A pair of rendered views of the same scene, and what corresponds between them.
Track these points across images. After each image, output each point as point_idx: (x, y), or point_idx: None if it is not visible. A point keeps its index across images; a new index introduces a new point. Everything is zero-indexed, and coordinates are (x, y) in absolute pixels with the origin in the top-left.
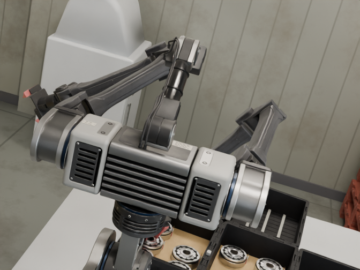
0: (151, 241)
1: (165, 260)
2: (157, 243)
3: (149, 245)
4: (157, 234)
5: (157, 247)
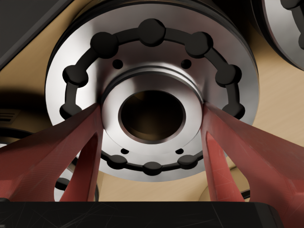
0: (140, 146)
1: (178, 185)
2: (178, 157)
3: (114, 153)
4: (208, 162)
5: (153, 181)
